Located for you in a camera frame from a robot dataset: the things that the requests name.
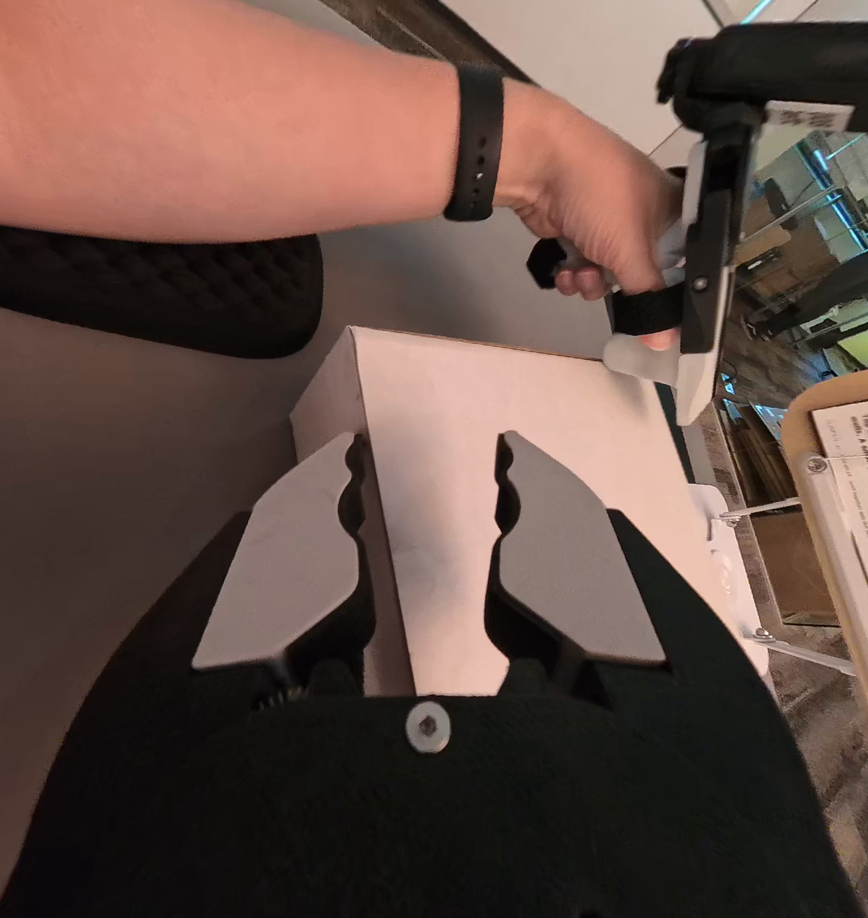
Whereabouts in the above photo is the person's left hand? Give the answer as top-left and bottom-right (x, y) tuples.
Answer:
(493, 77), (693, 352)

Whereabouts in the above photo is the white stand with wooden board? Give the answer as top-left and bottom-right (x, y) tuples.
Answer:
(688, 373), (868, 725)

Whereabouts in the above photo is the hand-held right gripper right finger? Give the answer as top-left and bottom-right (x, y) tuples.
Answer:
(483, 430), (669, 689)

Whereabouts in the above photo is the brown cardboard box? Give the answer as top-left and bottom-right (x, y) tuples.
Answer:
(753, 513), (840, 626)

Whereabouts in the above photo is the white cardboard box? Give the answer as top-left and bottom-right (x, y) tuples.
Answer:
(291, 326), (722, 697)

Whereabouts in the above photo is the black quilted cushion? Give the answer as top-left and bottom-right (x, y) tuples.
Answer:
(0, 221), (325, 360)

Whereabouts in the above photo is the person's left forearm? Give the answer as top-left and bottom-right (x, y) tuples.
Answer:
(0, 0), (471, 245)

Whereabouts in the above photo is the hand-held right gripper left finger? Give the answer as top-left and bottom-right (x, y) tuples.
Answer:
(190, 430), (376, 671)

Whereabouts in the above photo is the black wristband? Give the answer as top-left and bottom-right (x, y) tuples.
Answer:
(443, 63), (507, 223)

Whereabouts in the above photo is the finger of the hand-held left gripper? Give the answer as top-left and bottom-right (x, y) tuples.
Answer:
(674, 125), (759, 426)

